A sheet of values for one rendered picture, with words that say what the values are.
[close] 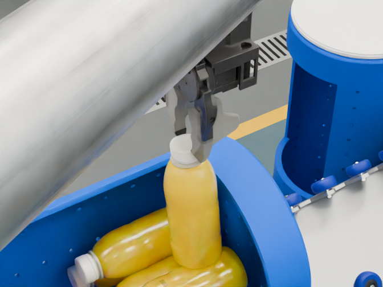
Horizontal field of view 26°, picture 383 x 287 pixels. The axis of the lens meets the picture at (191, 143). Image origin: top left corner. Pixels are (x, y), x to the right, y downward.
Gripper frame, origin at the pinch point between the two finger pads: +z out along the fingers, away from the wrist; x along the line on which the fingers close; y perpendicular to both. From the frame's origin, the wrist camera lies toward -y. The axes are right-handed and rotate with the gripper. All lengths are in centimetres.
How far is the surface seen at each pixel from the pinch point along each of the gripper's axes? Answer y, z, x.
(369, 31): 61, 26, 33
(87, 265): -12.7, 19.2, 4.4
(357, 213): 37, 37, 5
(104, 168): 42, 128, 124
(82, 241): -9.8, 24.6, 13.1
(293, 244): 8.8, 12.3, -11.2
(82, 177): 34, 128, 123
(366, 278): 25.6, 32.0, -9.5
